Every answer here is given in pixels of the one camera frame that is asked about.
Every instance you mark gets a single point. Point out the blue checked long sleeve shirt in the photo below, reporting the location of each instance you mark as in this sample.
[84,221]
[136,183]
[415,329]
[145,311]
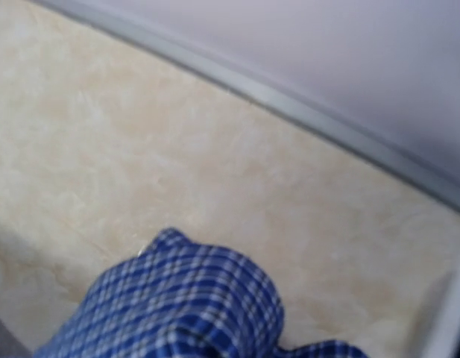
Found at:
[181,298]

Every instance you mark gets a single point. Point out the grey table edge trim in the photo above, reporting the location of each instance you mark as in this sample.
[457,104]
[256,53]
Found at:
[305,115]

